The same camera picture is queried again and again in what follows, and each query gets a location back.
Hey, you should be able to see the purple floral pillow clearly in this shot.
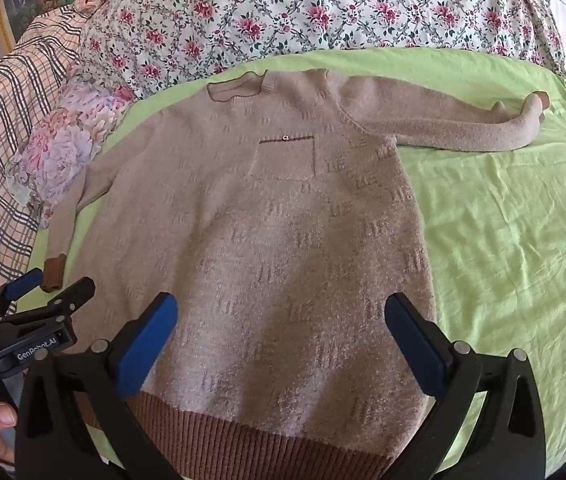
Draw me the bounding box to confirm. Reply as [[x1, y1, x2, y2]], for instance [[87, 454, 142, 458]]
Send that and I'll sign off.
[[5, 80, 136, 213]]

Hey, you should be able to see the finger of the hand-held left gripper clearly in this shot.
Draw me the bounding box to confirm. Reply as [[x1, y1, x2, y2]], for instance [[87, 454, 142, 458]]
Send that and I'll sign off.
[[0, 276, 97, 333], [0, 267, 44, 318]]

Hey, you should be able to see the plaid blanket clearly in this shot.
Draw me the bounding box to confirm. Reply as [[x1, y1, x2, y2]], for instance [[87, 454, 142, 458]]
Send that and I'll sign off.
[[0, 2, 94, 296]]

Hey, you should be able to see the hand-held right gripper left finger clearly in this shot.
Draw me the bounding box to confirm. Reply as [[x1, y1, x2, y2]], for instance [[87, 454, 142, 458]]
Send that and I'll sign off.
[[15, 292, 189, 480]]

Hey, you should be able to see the white floral quilt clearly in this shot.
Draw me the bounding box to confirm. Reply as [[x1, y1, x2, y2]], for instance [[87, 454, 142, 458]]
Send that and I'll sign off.
[[70, 0, 566, 103]]

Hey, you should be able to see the beige knitted sweater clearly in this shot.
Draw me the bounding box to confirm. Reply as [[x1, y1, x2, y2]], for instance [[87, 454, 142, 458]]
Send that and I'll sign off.
[[40, 69, 550, 480]]

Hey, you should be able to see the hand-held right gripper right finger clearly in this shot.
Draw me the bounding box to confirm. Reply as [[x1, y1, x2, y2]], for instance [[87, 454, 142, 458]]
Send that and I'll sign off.
[[384, 291, 546, 480]]

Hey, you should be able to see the green bed sheet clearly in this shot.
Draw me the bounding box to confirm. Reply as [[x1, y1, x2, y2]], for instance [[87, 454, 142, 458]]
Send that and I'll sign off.
[[28, 47, 566, 476]]

